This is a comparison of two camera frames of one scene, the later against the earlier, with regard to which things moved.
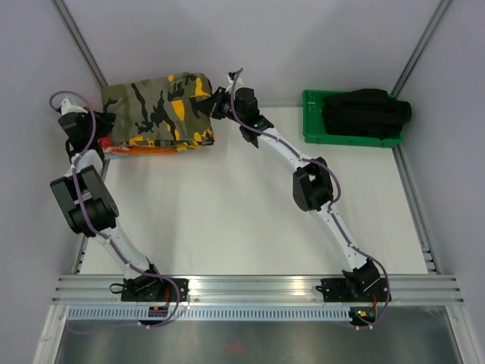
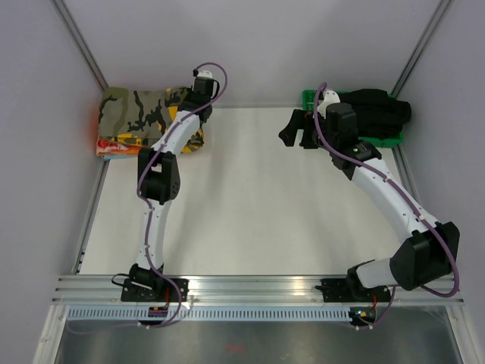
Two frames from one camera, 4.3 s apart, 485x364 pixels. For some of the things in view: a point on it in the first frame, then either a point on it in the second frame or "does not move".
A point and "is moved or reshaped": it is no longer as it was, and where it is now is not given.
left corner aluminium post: x=74 y=34 does not move
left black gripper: x=106 y=122 → x=189 y=92
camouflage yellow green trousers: x=167 y=112 is moved or reshaped
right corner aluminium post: x=422 y=48 does not move
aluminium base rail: x=402 y=289 does not move
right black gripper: x=211 y=106 → x=300 y=119
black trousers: x=368 y=112 does not move
